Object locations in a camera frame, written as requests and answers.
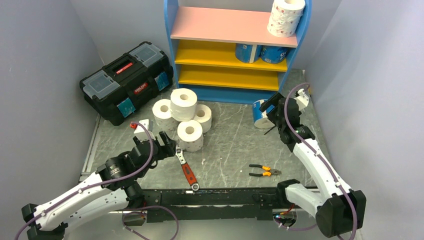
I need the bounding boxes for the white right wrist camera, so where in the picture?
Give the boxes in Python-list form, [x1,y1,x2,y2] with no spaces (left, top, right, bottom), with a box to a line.
[294,88,310,111]

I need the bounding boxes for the orange handled pliers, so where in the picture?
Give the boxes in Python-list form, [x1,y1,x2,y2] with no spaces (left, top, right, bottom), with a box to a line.
[248,164,282,177]

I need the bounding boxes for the pink patterned paper towel roll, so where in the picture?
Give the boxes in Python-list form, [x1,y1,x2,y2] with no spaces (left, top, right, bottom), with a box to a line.
[267,0,306,38]

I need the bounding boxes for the blue roll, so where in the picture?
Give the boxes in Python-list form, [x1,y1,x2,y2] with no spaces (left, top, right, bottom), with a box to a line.
[235,43,262,64]
[252,99,274,129]
[260,45,288,64]

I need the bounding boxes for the white roll top of pile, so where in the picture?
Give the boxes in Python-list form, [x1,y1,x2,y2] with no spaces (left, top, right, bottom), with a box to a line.
[170,88,198,122]

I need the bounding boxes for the white roll right of pile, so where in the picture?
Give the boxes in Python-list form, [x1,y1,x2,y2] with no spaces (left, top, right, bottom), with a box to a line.
[193,104,212,133]

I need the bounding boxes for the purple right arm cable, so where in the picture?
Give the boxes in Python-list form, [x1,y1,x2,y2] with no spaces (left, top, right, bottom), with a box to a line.
[274,82,359,240]

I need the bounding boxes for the white roll of pile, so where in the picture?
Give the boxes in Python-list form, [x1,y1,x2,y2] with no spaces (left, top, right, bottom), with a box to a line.
[177,120,204,152]
[193,104,212,133]
[170,88,198,122]
[152,99,179,131]

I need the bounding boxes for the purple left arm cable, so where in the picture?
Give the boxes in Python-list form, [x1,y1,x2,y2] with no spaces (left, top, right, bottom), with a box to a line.
[13,121,181,240]

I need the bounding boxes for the black plastic toolbox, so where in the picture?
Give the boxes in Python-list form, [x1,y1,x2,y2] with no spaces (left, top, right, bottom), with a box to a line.
[79,41,174,126]

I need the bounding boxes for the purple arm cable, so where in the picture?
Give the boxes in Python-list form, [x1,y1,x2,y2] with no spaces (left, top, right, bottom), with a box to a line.
[13,121,181,240]
[274,82,359,240]

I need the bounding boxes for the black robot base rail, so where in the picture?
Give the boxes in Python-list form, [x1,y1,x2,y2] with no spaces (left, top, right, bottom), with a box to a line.
[126,187,295,221]

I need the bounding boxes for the white roll left of pile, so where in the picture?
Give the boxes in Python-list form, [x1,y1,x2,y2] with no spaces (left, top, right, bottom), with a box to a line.
[152,99,179,131]

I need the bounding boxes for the white roll front of pile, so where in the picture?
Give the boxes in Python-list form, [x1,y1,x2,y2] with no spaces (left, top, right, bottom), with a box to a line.
[177,120,204,152]

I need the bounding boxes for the red adjustable wrench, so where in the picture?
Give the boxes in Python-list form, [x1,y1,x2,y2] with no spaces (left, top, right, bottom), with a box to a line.
[175,145,200,191]

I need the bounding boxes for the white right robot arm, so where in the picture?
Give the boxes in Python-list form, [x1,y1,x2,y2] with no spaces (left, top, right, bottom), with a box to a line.
[252,89,367,238]

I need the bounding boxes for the blue shelf with coloured boards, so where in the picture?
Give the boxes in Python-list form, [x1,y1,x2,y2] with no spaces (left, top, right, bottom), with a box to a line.
[163,0,312,105]

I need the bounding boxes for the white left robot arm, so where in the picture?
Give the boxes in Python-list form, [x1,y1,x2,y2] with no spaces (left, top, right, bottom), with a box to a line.
[21,131,177,240]

